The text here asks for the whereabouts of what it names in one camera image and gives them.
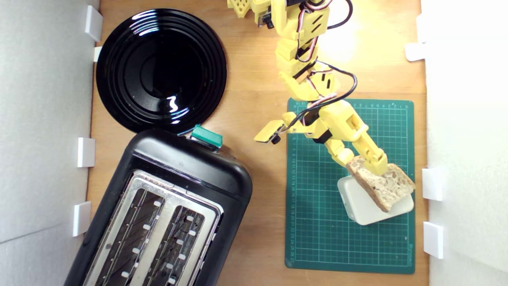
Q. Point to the green cutting mat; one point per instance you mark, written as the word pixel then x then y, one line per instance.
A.
pixel 317 198

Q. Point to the yellow flat camera housing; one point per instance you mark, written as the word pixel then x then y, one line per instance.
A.
pixel 270 131

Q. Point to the black two-slot toaster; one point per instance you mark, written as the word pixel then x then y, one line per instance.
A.
pixel 190 167

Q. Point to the white wall clip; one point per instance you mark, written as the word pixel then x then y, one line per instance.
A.
pixel 97 53
pixel 420 28
pixel 85 153
pixel 414 51
pixel 81 218
pixel 432 240
pixel 93 24
pixel 431 184

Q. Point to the brown bread slice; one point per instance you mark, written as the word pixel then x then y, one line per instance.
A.
pixel 391 186

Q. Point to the black round plate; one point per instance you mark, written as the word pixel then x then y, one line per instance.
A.
pixel 158 71

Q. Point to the white rounded block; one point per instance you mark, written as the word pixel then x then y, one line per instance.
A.
pixel 365 210

